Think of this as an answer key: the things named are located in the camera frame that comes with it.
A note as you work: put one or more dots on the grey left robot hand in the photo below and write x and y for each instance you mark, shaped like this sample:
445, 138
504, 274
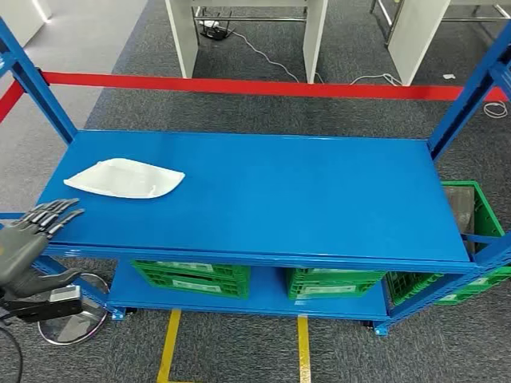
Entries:
18, 253

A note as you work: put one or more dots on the white curved plastic part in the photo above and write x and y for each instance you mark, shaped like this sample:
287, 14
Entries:
124, 178

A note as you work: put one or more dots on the blue metal shelf rack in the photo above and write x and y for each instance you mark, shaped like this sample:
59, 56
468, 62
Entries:
239, 195

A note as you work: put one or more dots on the green folded plastic crate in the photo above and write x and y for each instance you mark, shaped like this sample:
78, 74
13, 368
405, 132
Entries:
415, 288
192, 280
331, 283

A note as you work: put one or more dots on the white display plinth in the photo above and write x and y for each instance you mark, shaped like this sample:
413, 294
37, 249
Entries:
20, 16

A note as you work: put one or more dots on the black wifi router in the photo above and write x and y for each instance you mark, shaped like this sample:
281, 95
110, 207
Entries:
217, 33

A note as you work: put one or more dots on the long red barrier belt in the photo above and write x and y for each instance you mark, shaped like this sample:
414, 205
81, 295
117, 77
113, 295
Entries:
260, 87

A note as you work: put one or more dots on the white table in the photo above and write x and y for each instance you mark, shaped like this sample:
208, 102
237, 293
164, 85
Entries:
415, 37
315, 37

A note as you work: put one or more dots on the grey bundle in crate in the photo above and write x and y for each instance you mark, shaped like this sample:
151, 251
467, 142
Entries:
459, 209

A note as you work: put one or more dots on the white paper scrap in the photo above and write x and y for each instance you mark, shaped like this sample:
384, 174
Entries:
448, 76

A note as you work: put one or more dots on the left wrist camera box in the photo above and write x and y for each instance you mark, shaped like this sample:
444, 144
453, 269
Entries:
63, 301

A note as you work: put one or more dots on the chrome stanchion post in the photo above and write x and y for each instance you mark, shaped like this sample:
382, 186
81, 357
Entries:
75, 325
41, 74

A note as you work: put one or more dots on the grey metal frame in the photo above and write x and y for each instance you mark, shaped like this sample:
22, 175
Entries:
385, 21

